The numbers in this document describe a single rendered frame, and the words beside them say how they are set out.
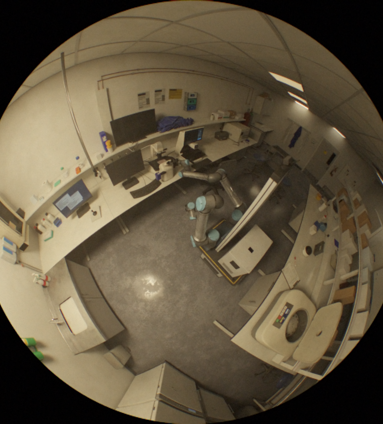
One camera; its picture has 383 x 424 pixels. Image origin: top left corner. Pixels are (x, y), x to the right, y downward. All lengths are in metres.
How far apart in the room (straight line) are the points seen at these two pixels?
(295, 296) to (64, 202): 2.82
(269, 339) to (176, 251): 1.83
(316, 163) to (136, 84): 6.70
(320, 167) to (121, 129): 6.95
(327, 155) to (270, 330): 6.40
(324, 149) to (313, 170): 1.18
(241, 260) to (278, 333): 0.89
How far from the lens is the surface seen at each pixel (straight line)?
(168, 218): 2.49
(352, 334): 1.52
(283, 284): 1.72
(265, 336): 1.35
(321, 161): 6.79
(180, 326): 2.25
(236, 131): 3.64
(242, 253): 1.52
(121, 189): 2.12
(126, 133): 2.10
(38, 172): 2.43
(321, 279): 2.22
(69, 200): 2.00
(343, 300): 1.84
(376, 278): 3.82
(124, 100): 2.27
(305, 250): 2.06
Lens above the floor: 2.15
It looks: 57 degrees down
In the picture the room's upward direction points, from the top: 9 degrees clockwise
